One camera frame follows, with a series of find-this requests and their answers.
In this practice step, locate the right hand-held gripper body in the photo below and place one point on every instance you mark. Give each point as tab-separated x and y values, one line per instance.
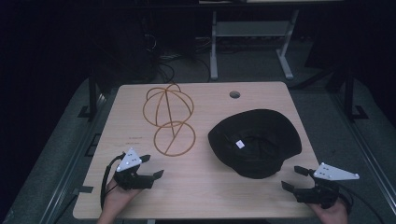
322	191

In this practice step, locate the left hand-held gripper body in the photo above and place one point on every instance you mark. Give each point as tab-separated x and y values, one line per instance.
129	161

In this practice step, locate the black bucket hat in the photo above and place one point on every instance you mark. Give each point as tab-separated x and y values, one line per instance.
264	130

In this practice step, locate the person's right hand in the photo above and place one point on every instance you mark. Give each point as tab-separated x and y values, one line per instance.
331	214

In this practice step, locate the person's left hand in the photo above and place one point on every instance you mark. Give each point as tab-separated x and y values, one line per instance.
120	197

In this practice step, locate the black metal stand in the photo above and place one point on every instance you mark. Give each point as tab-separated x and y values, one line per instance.
348	93
92	93

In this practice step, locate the black table edge bracket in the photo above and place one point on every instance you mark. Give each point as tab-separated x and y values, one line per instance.
83	189

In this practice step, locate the grey metal rail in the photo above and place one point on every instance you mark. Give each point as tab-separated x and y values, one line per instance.
73	168
364	155

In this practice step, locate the grey metal table frame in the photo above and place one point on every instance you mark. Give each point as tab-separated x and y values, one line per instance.
252	28

